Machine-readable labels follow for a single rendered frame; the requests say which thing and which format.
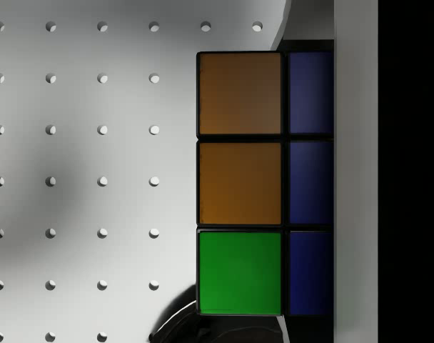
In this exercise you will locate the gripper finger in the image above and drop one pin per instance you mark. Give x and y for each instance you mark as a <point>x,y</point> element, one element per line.
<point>308,25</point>
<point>310,330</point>

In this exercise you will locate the puzzle cube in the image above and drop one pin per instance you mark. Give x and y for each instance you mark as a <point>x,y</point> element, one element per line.
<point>240,182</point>

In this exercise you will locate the black mug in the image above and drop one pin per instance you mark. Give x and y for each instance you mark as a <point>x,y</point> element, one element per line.
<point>217,330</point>

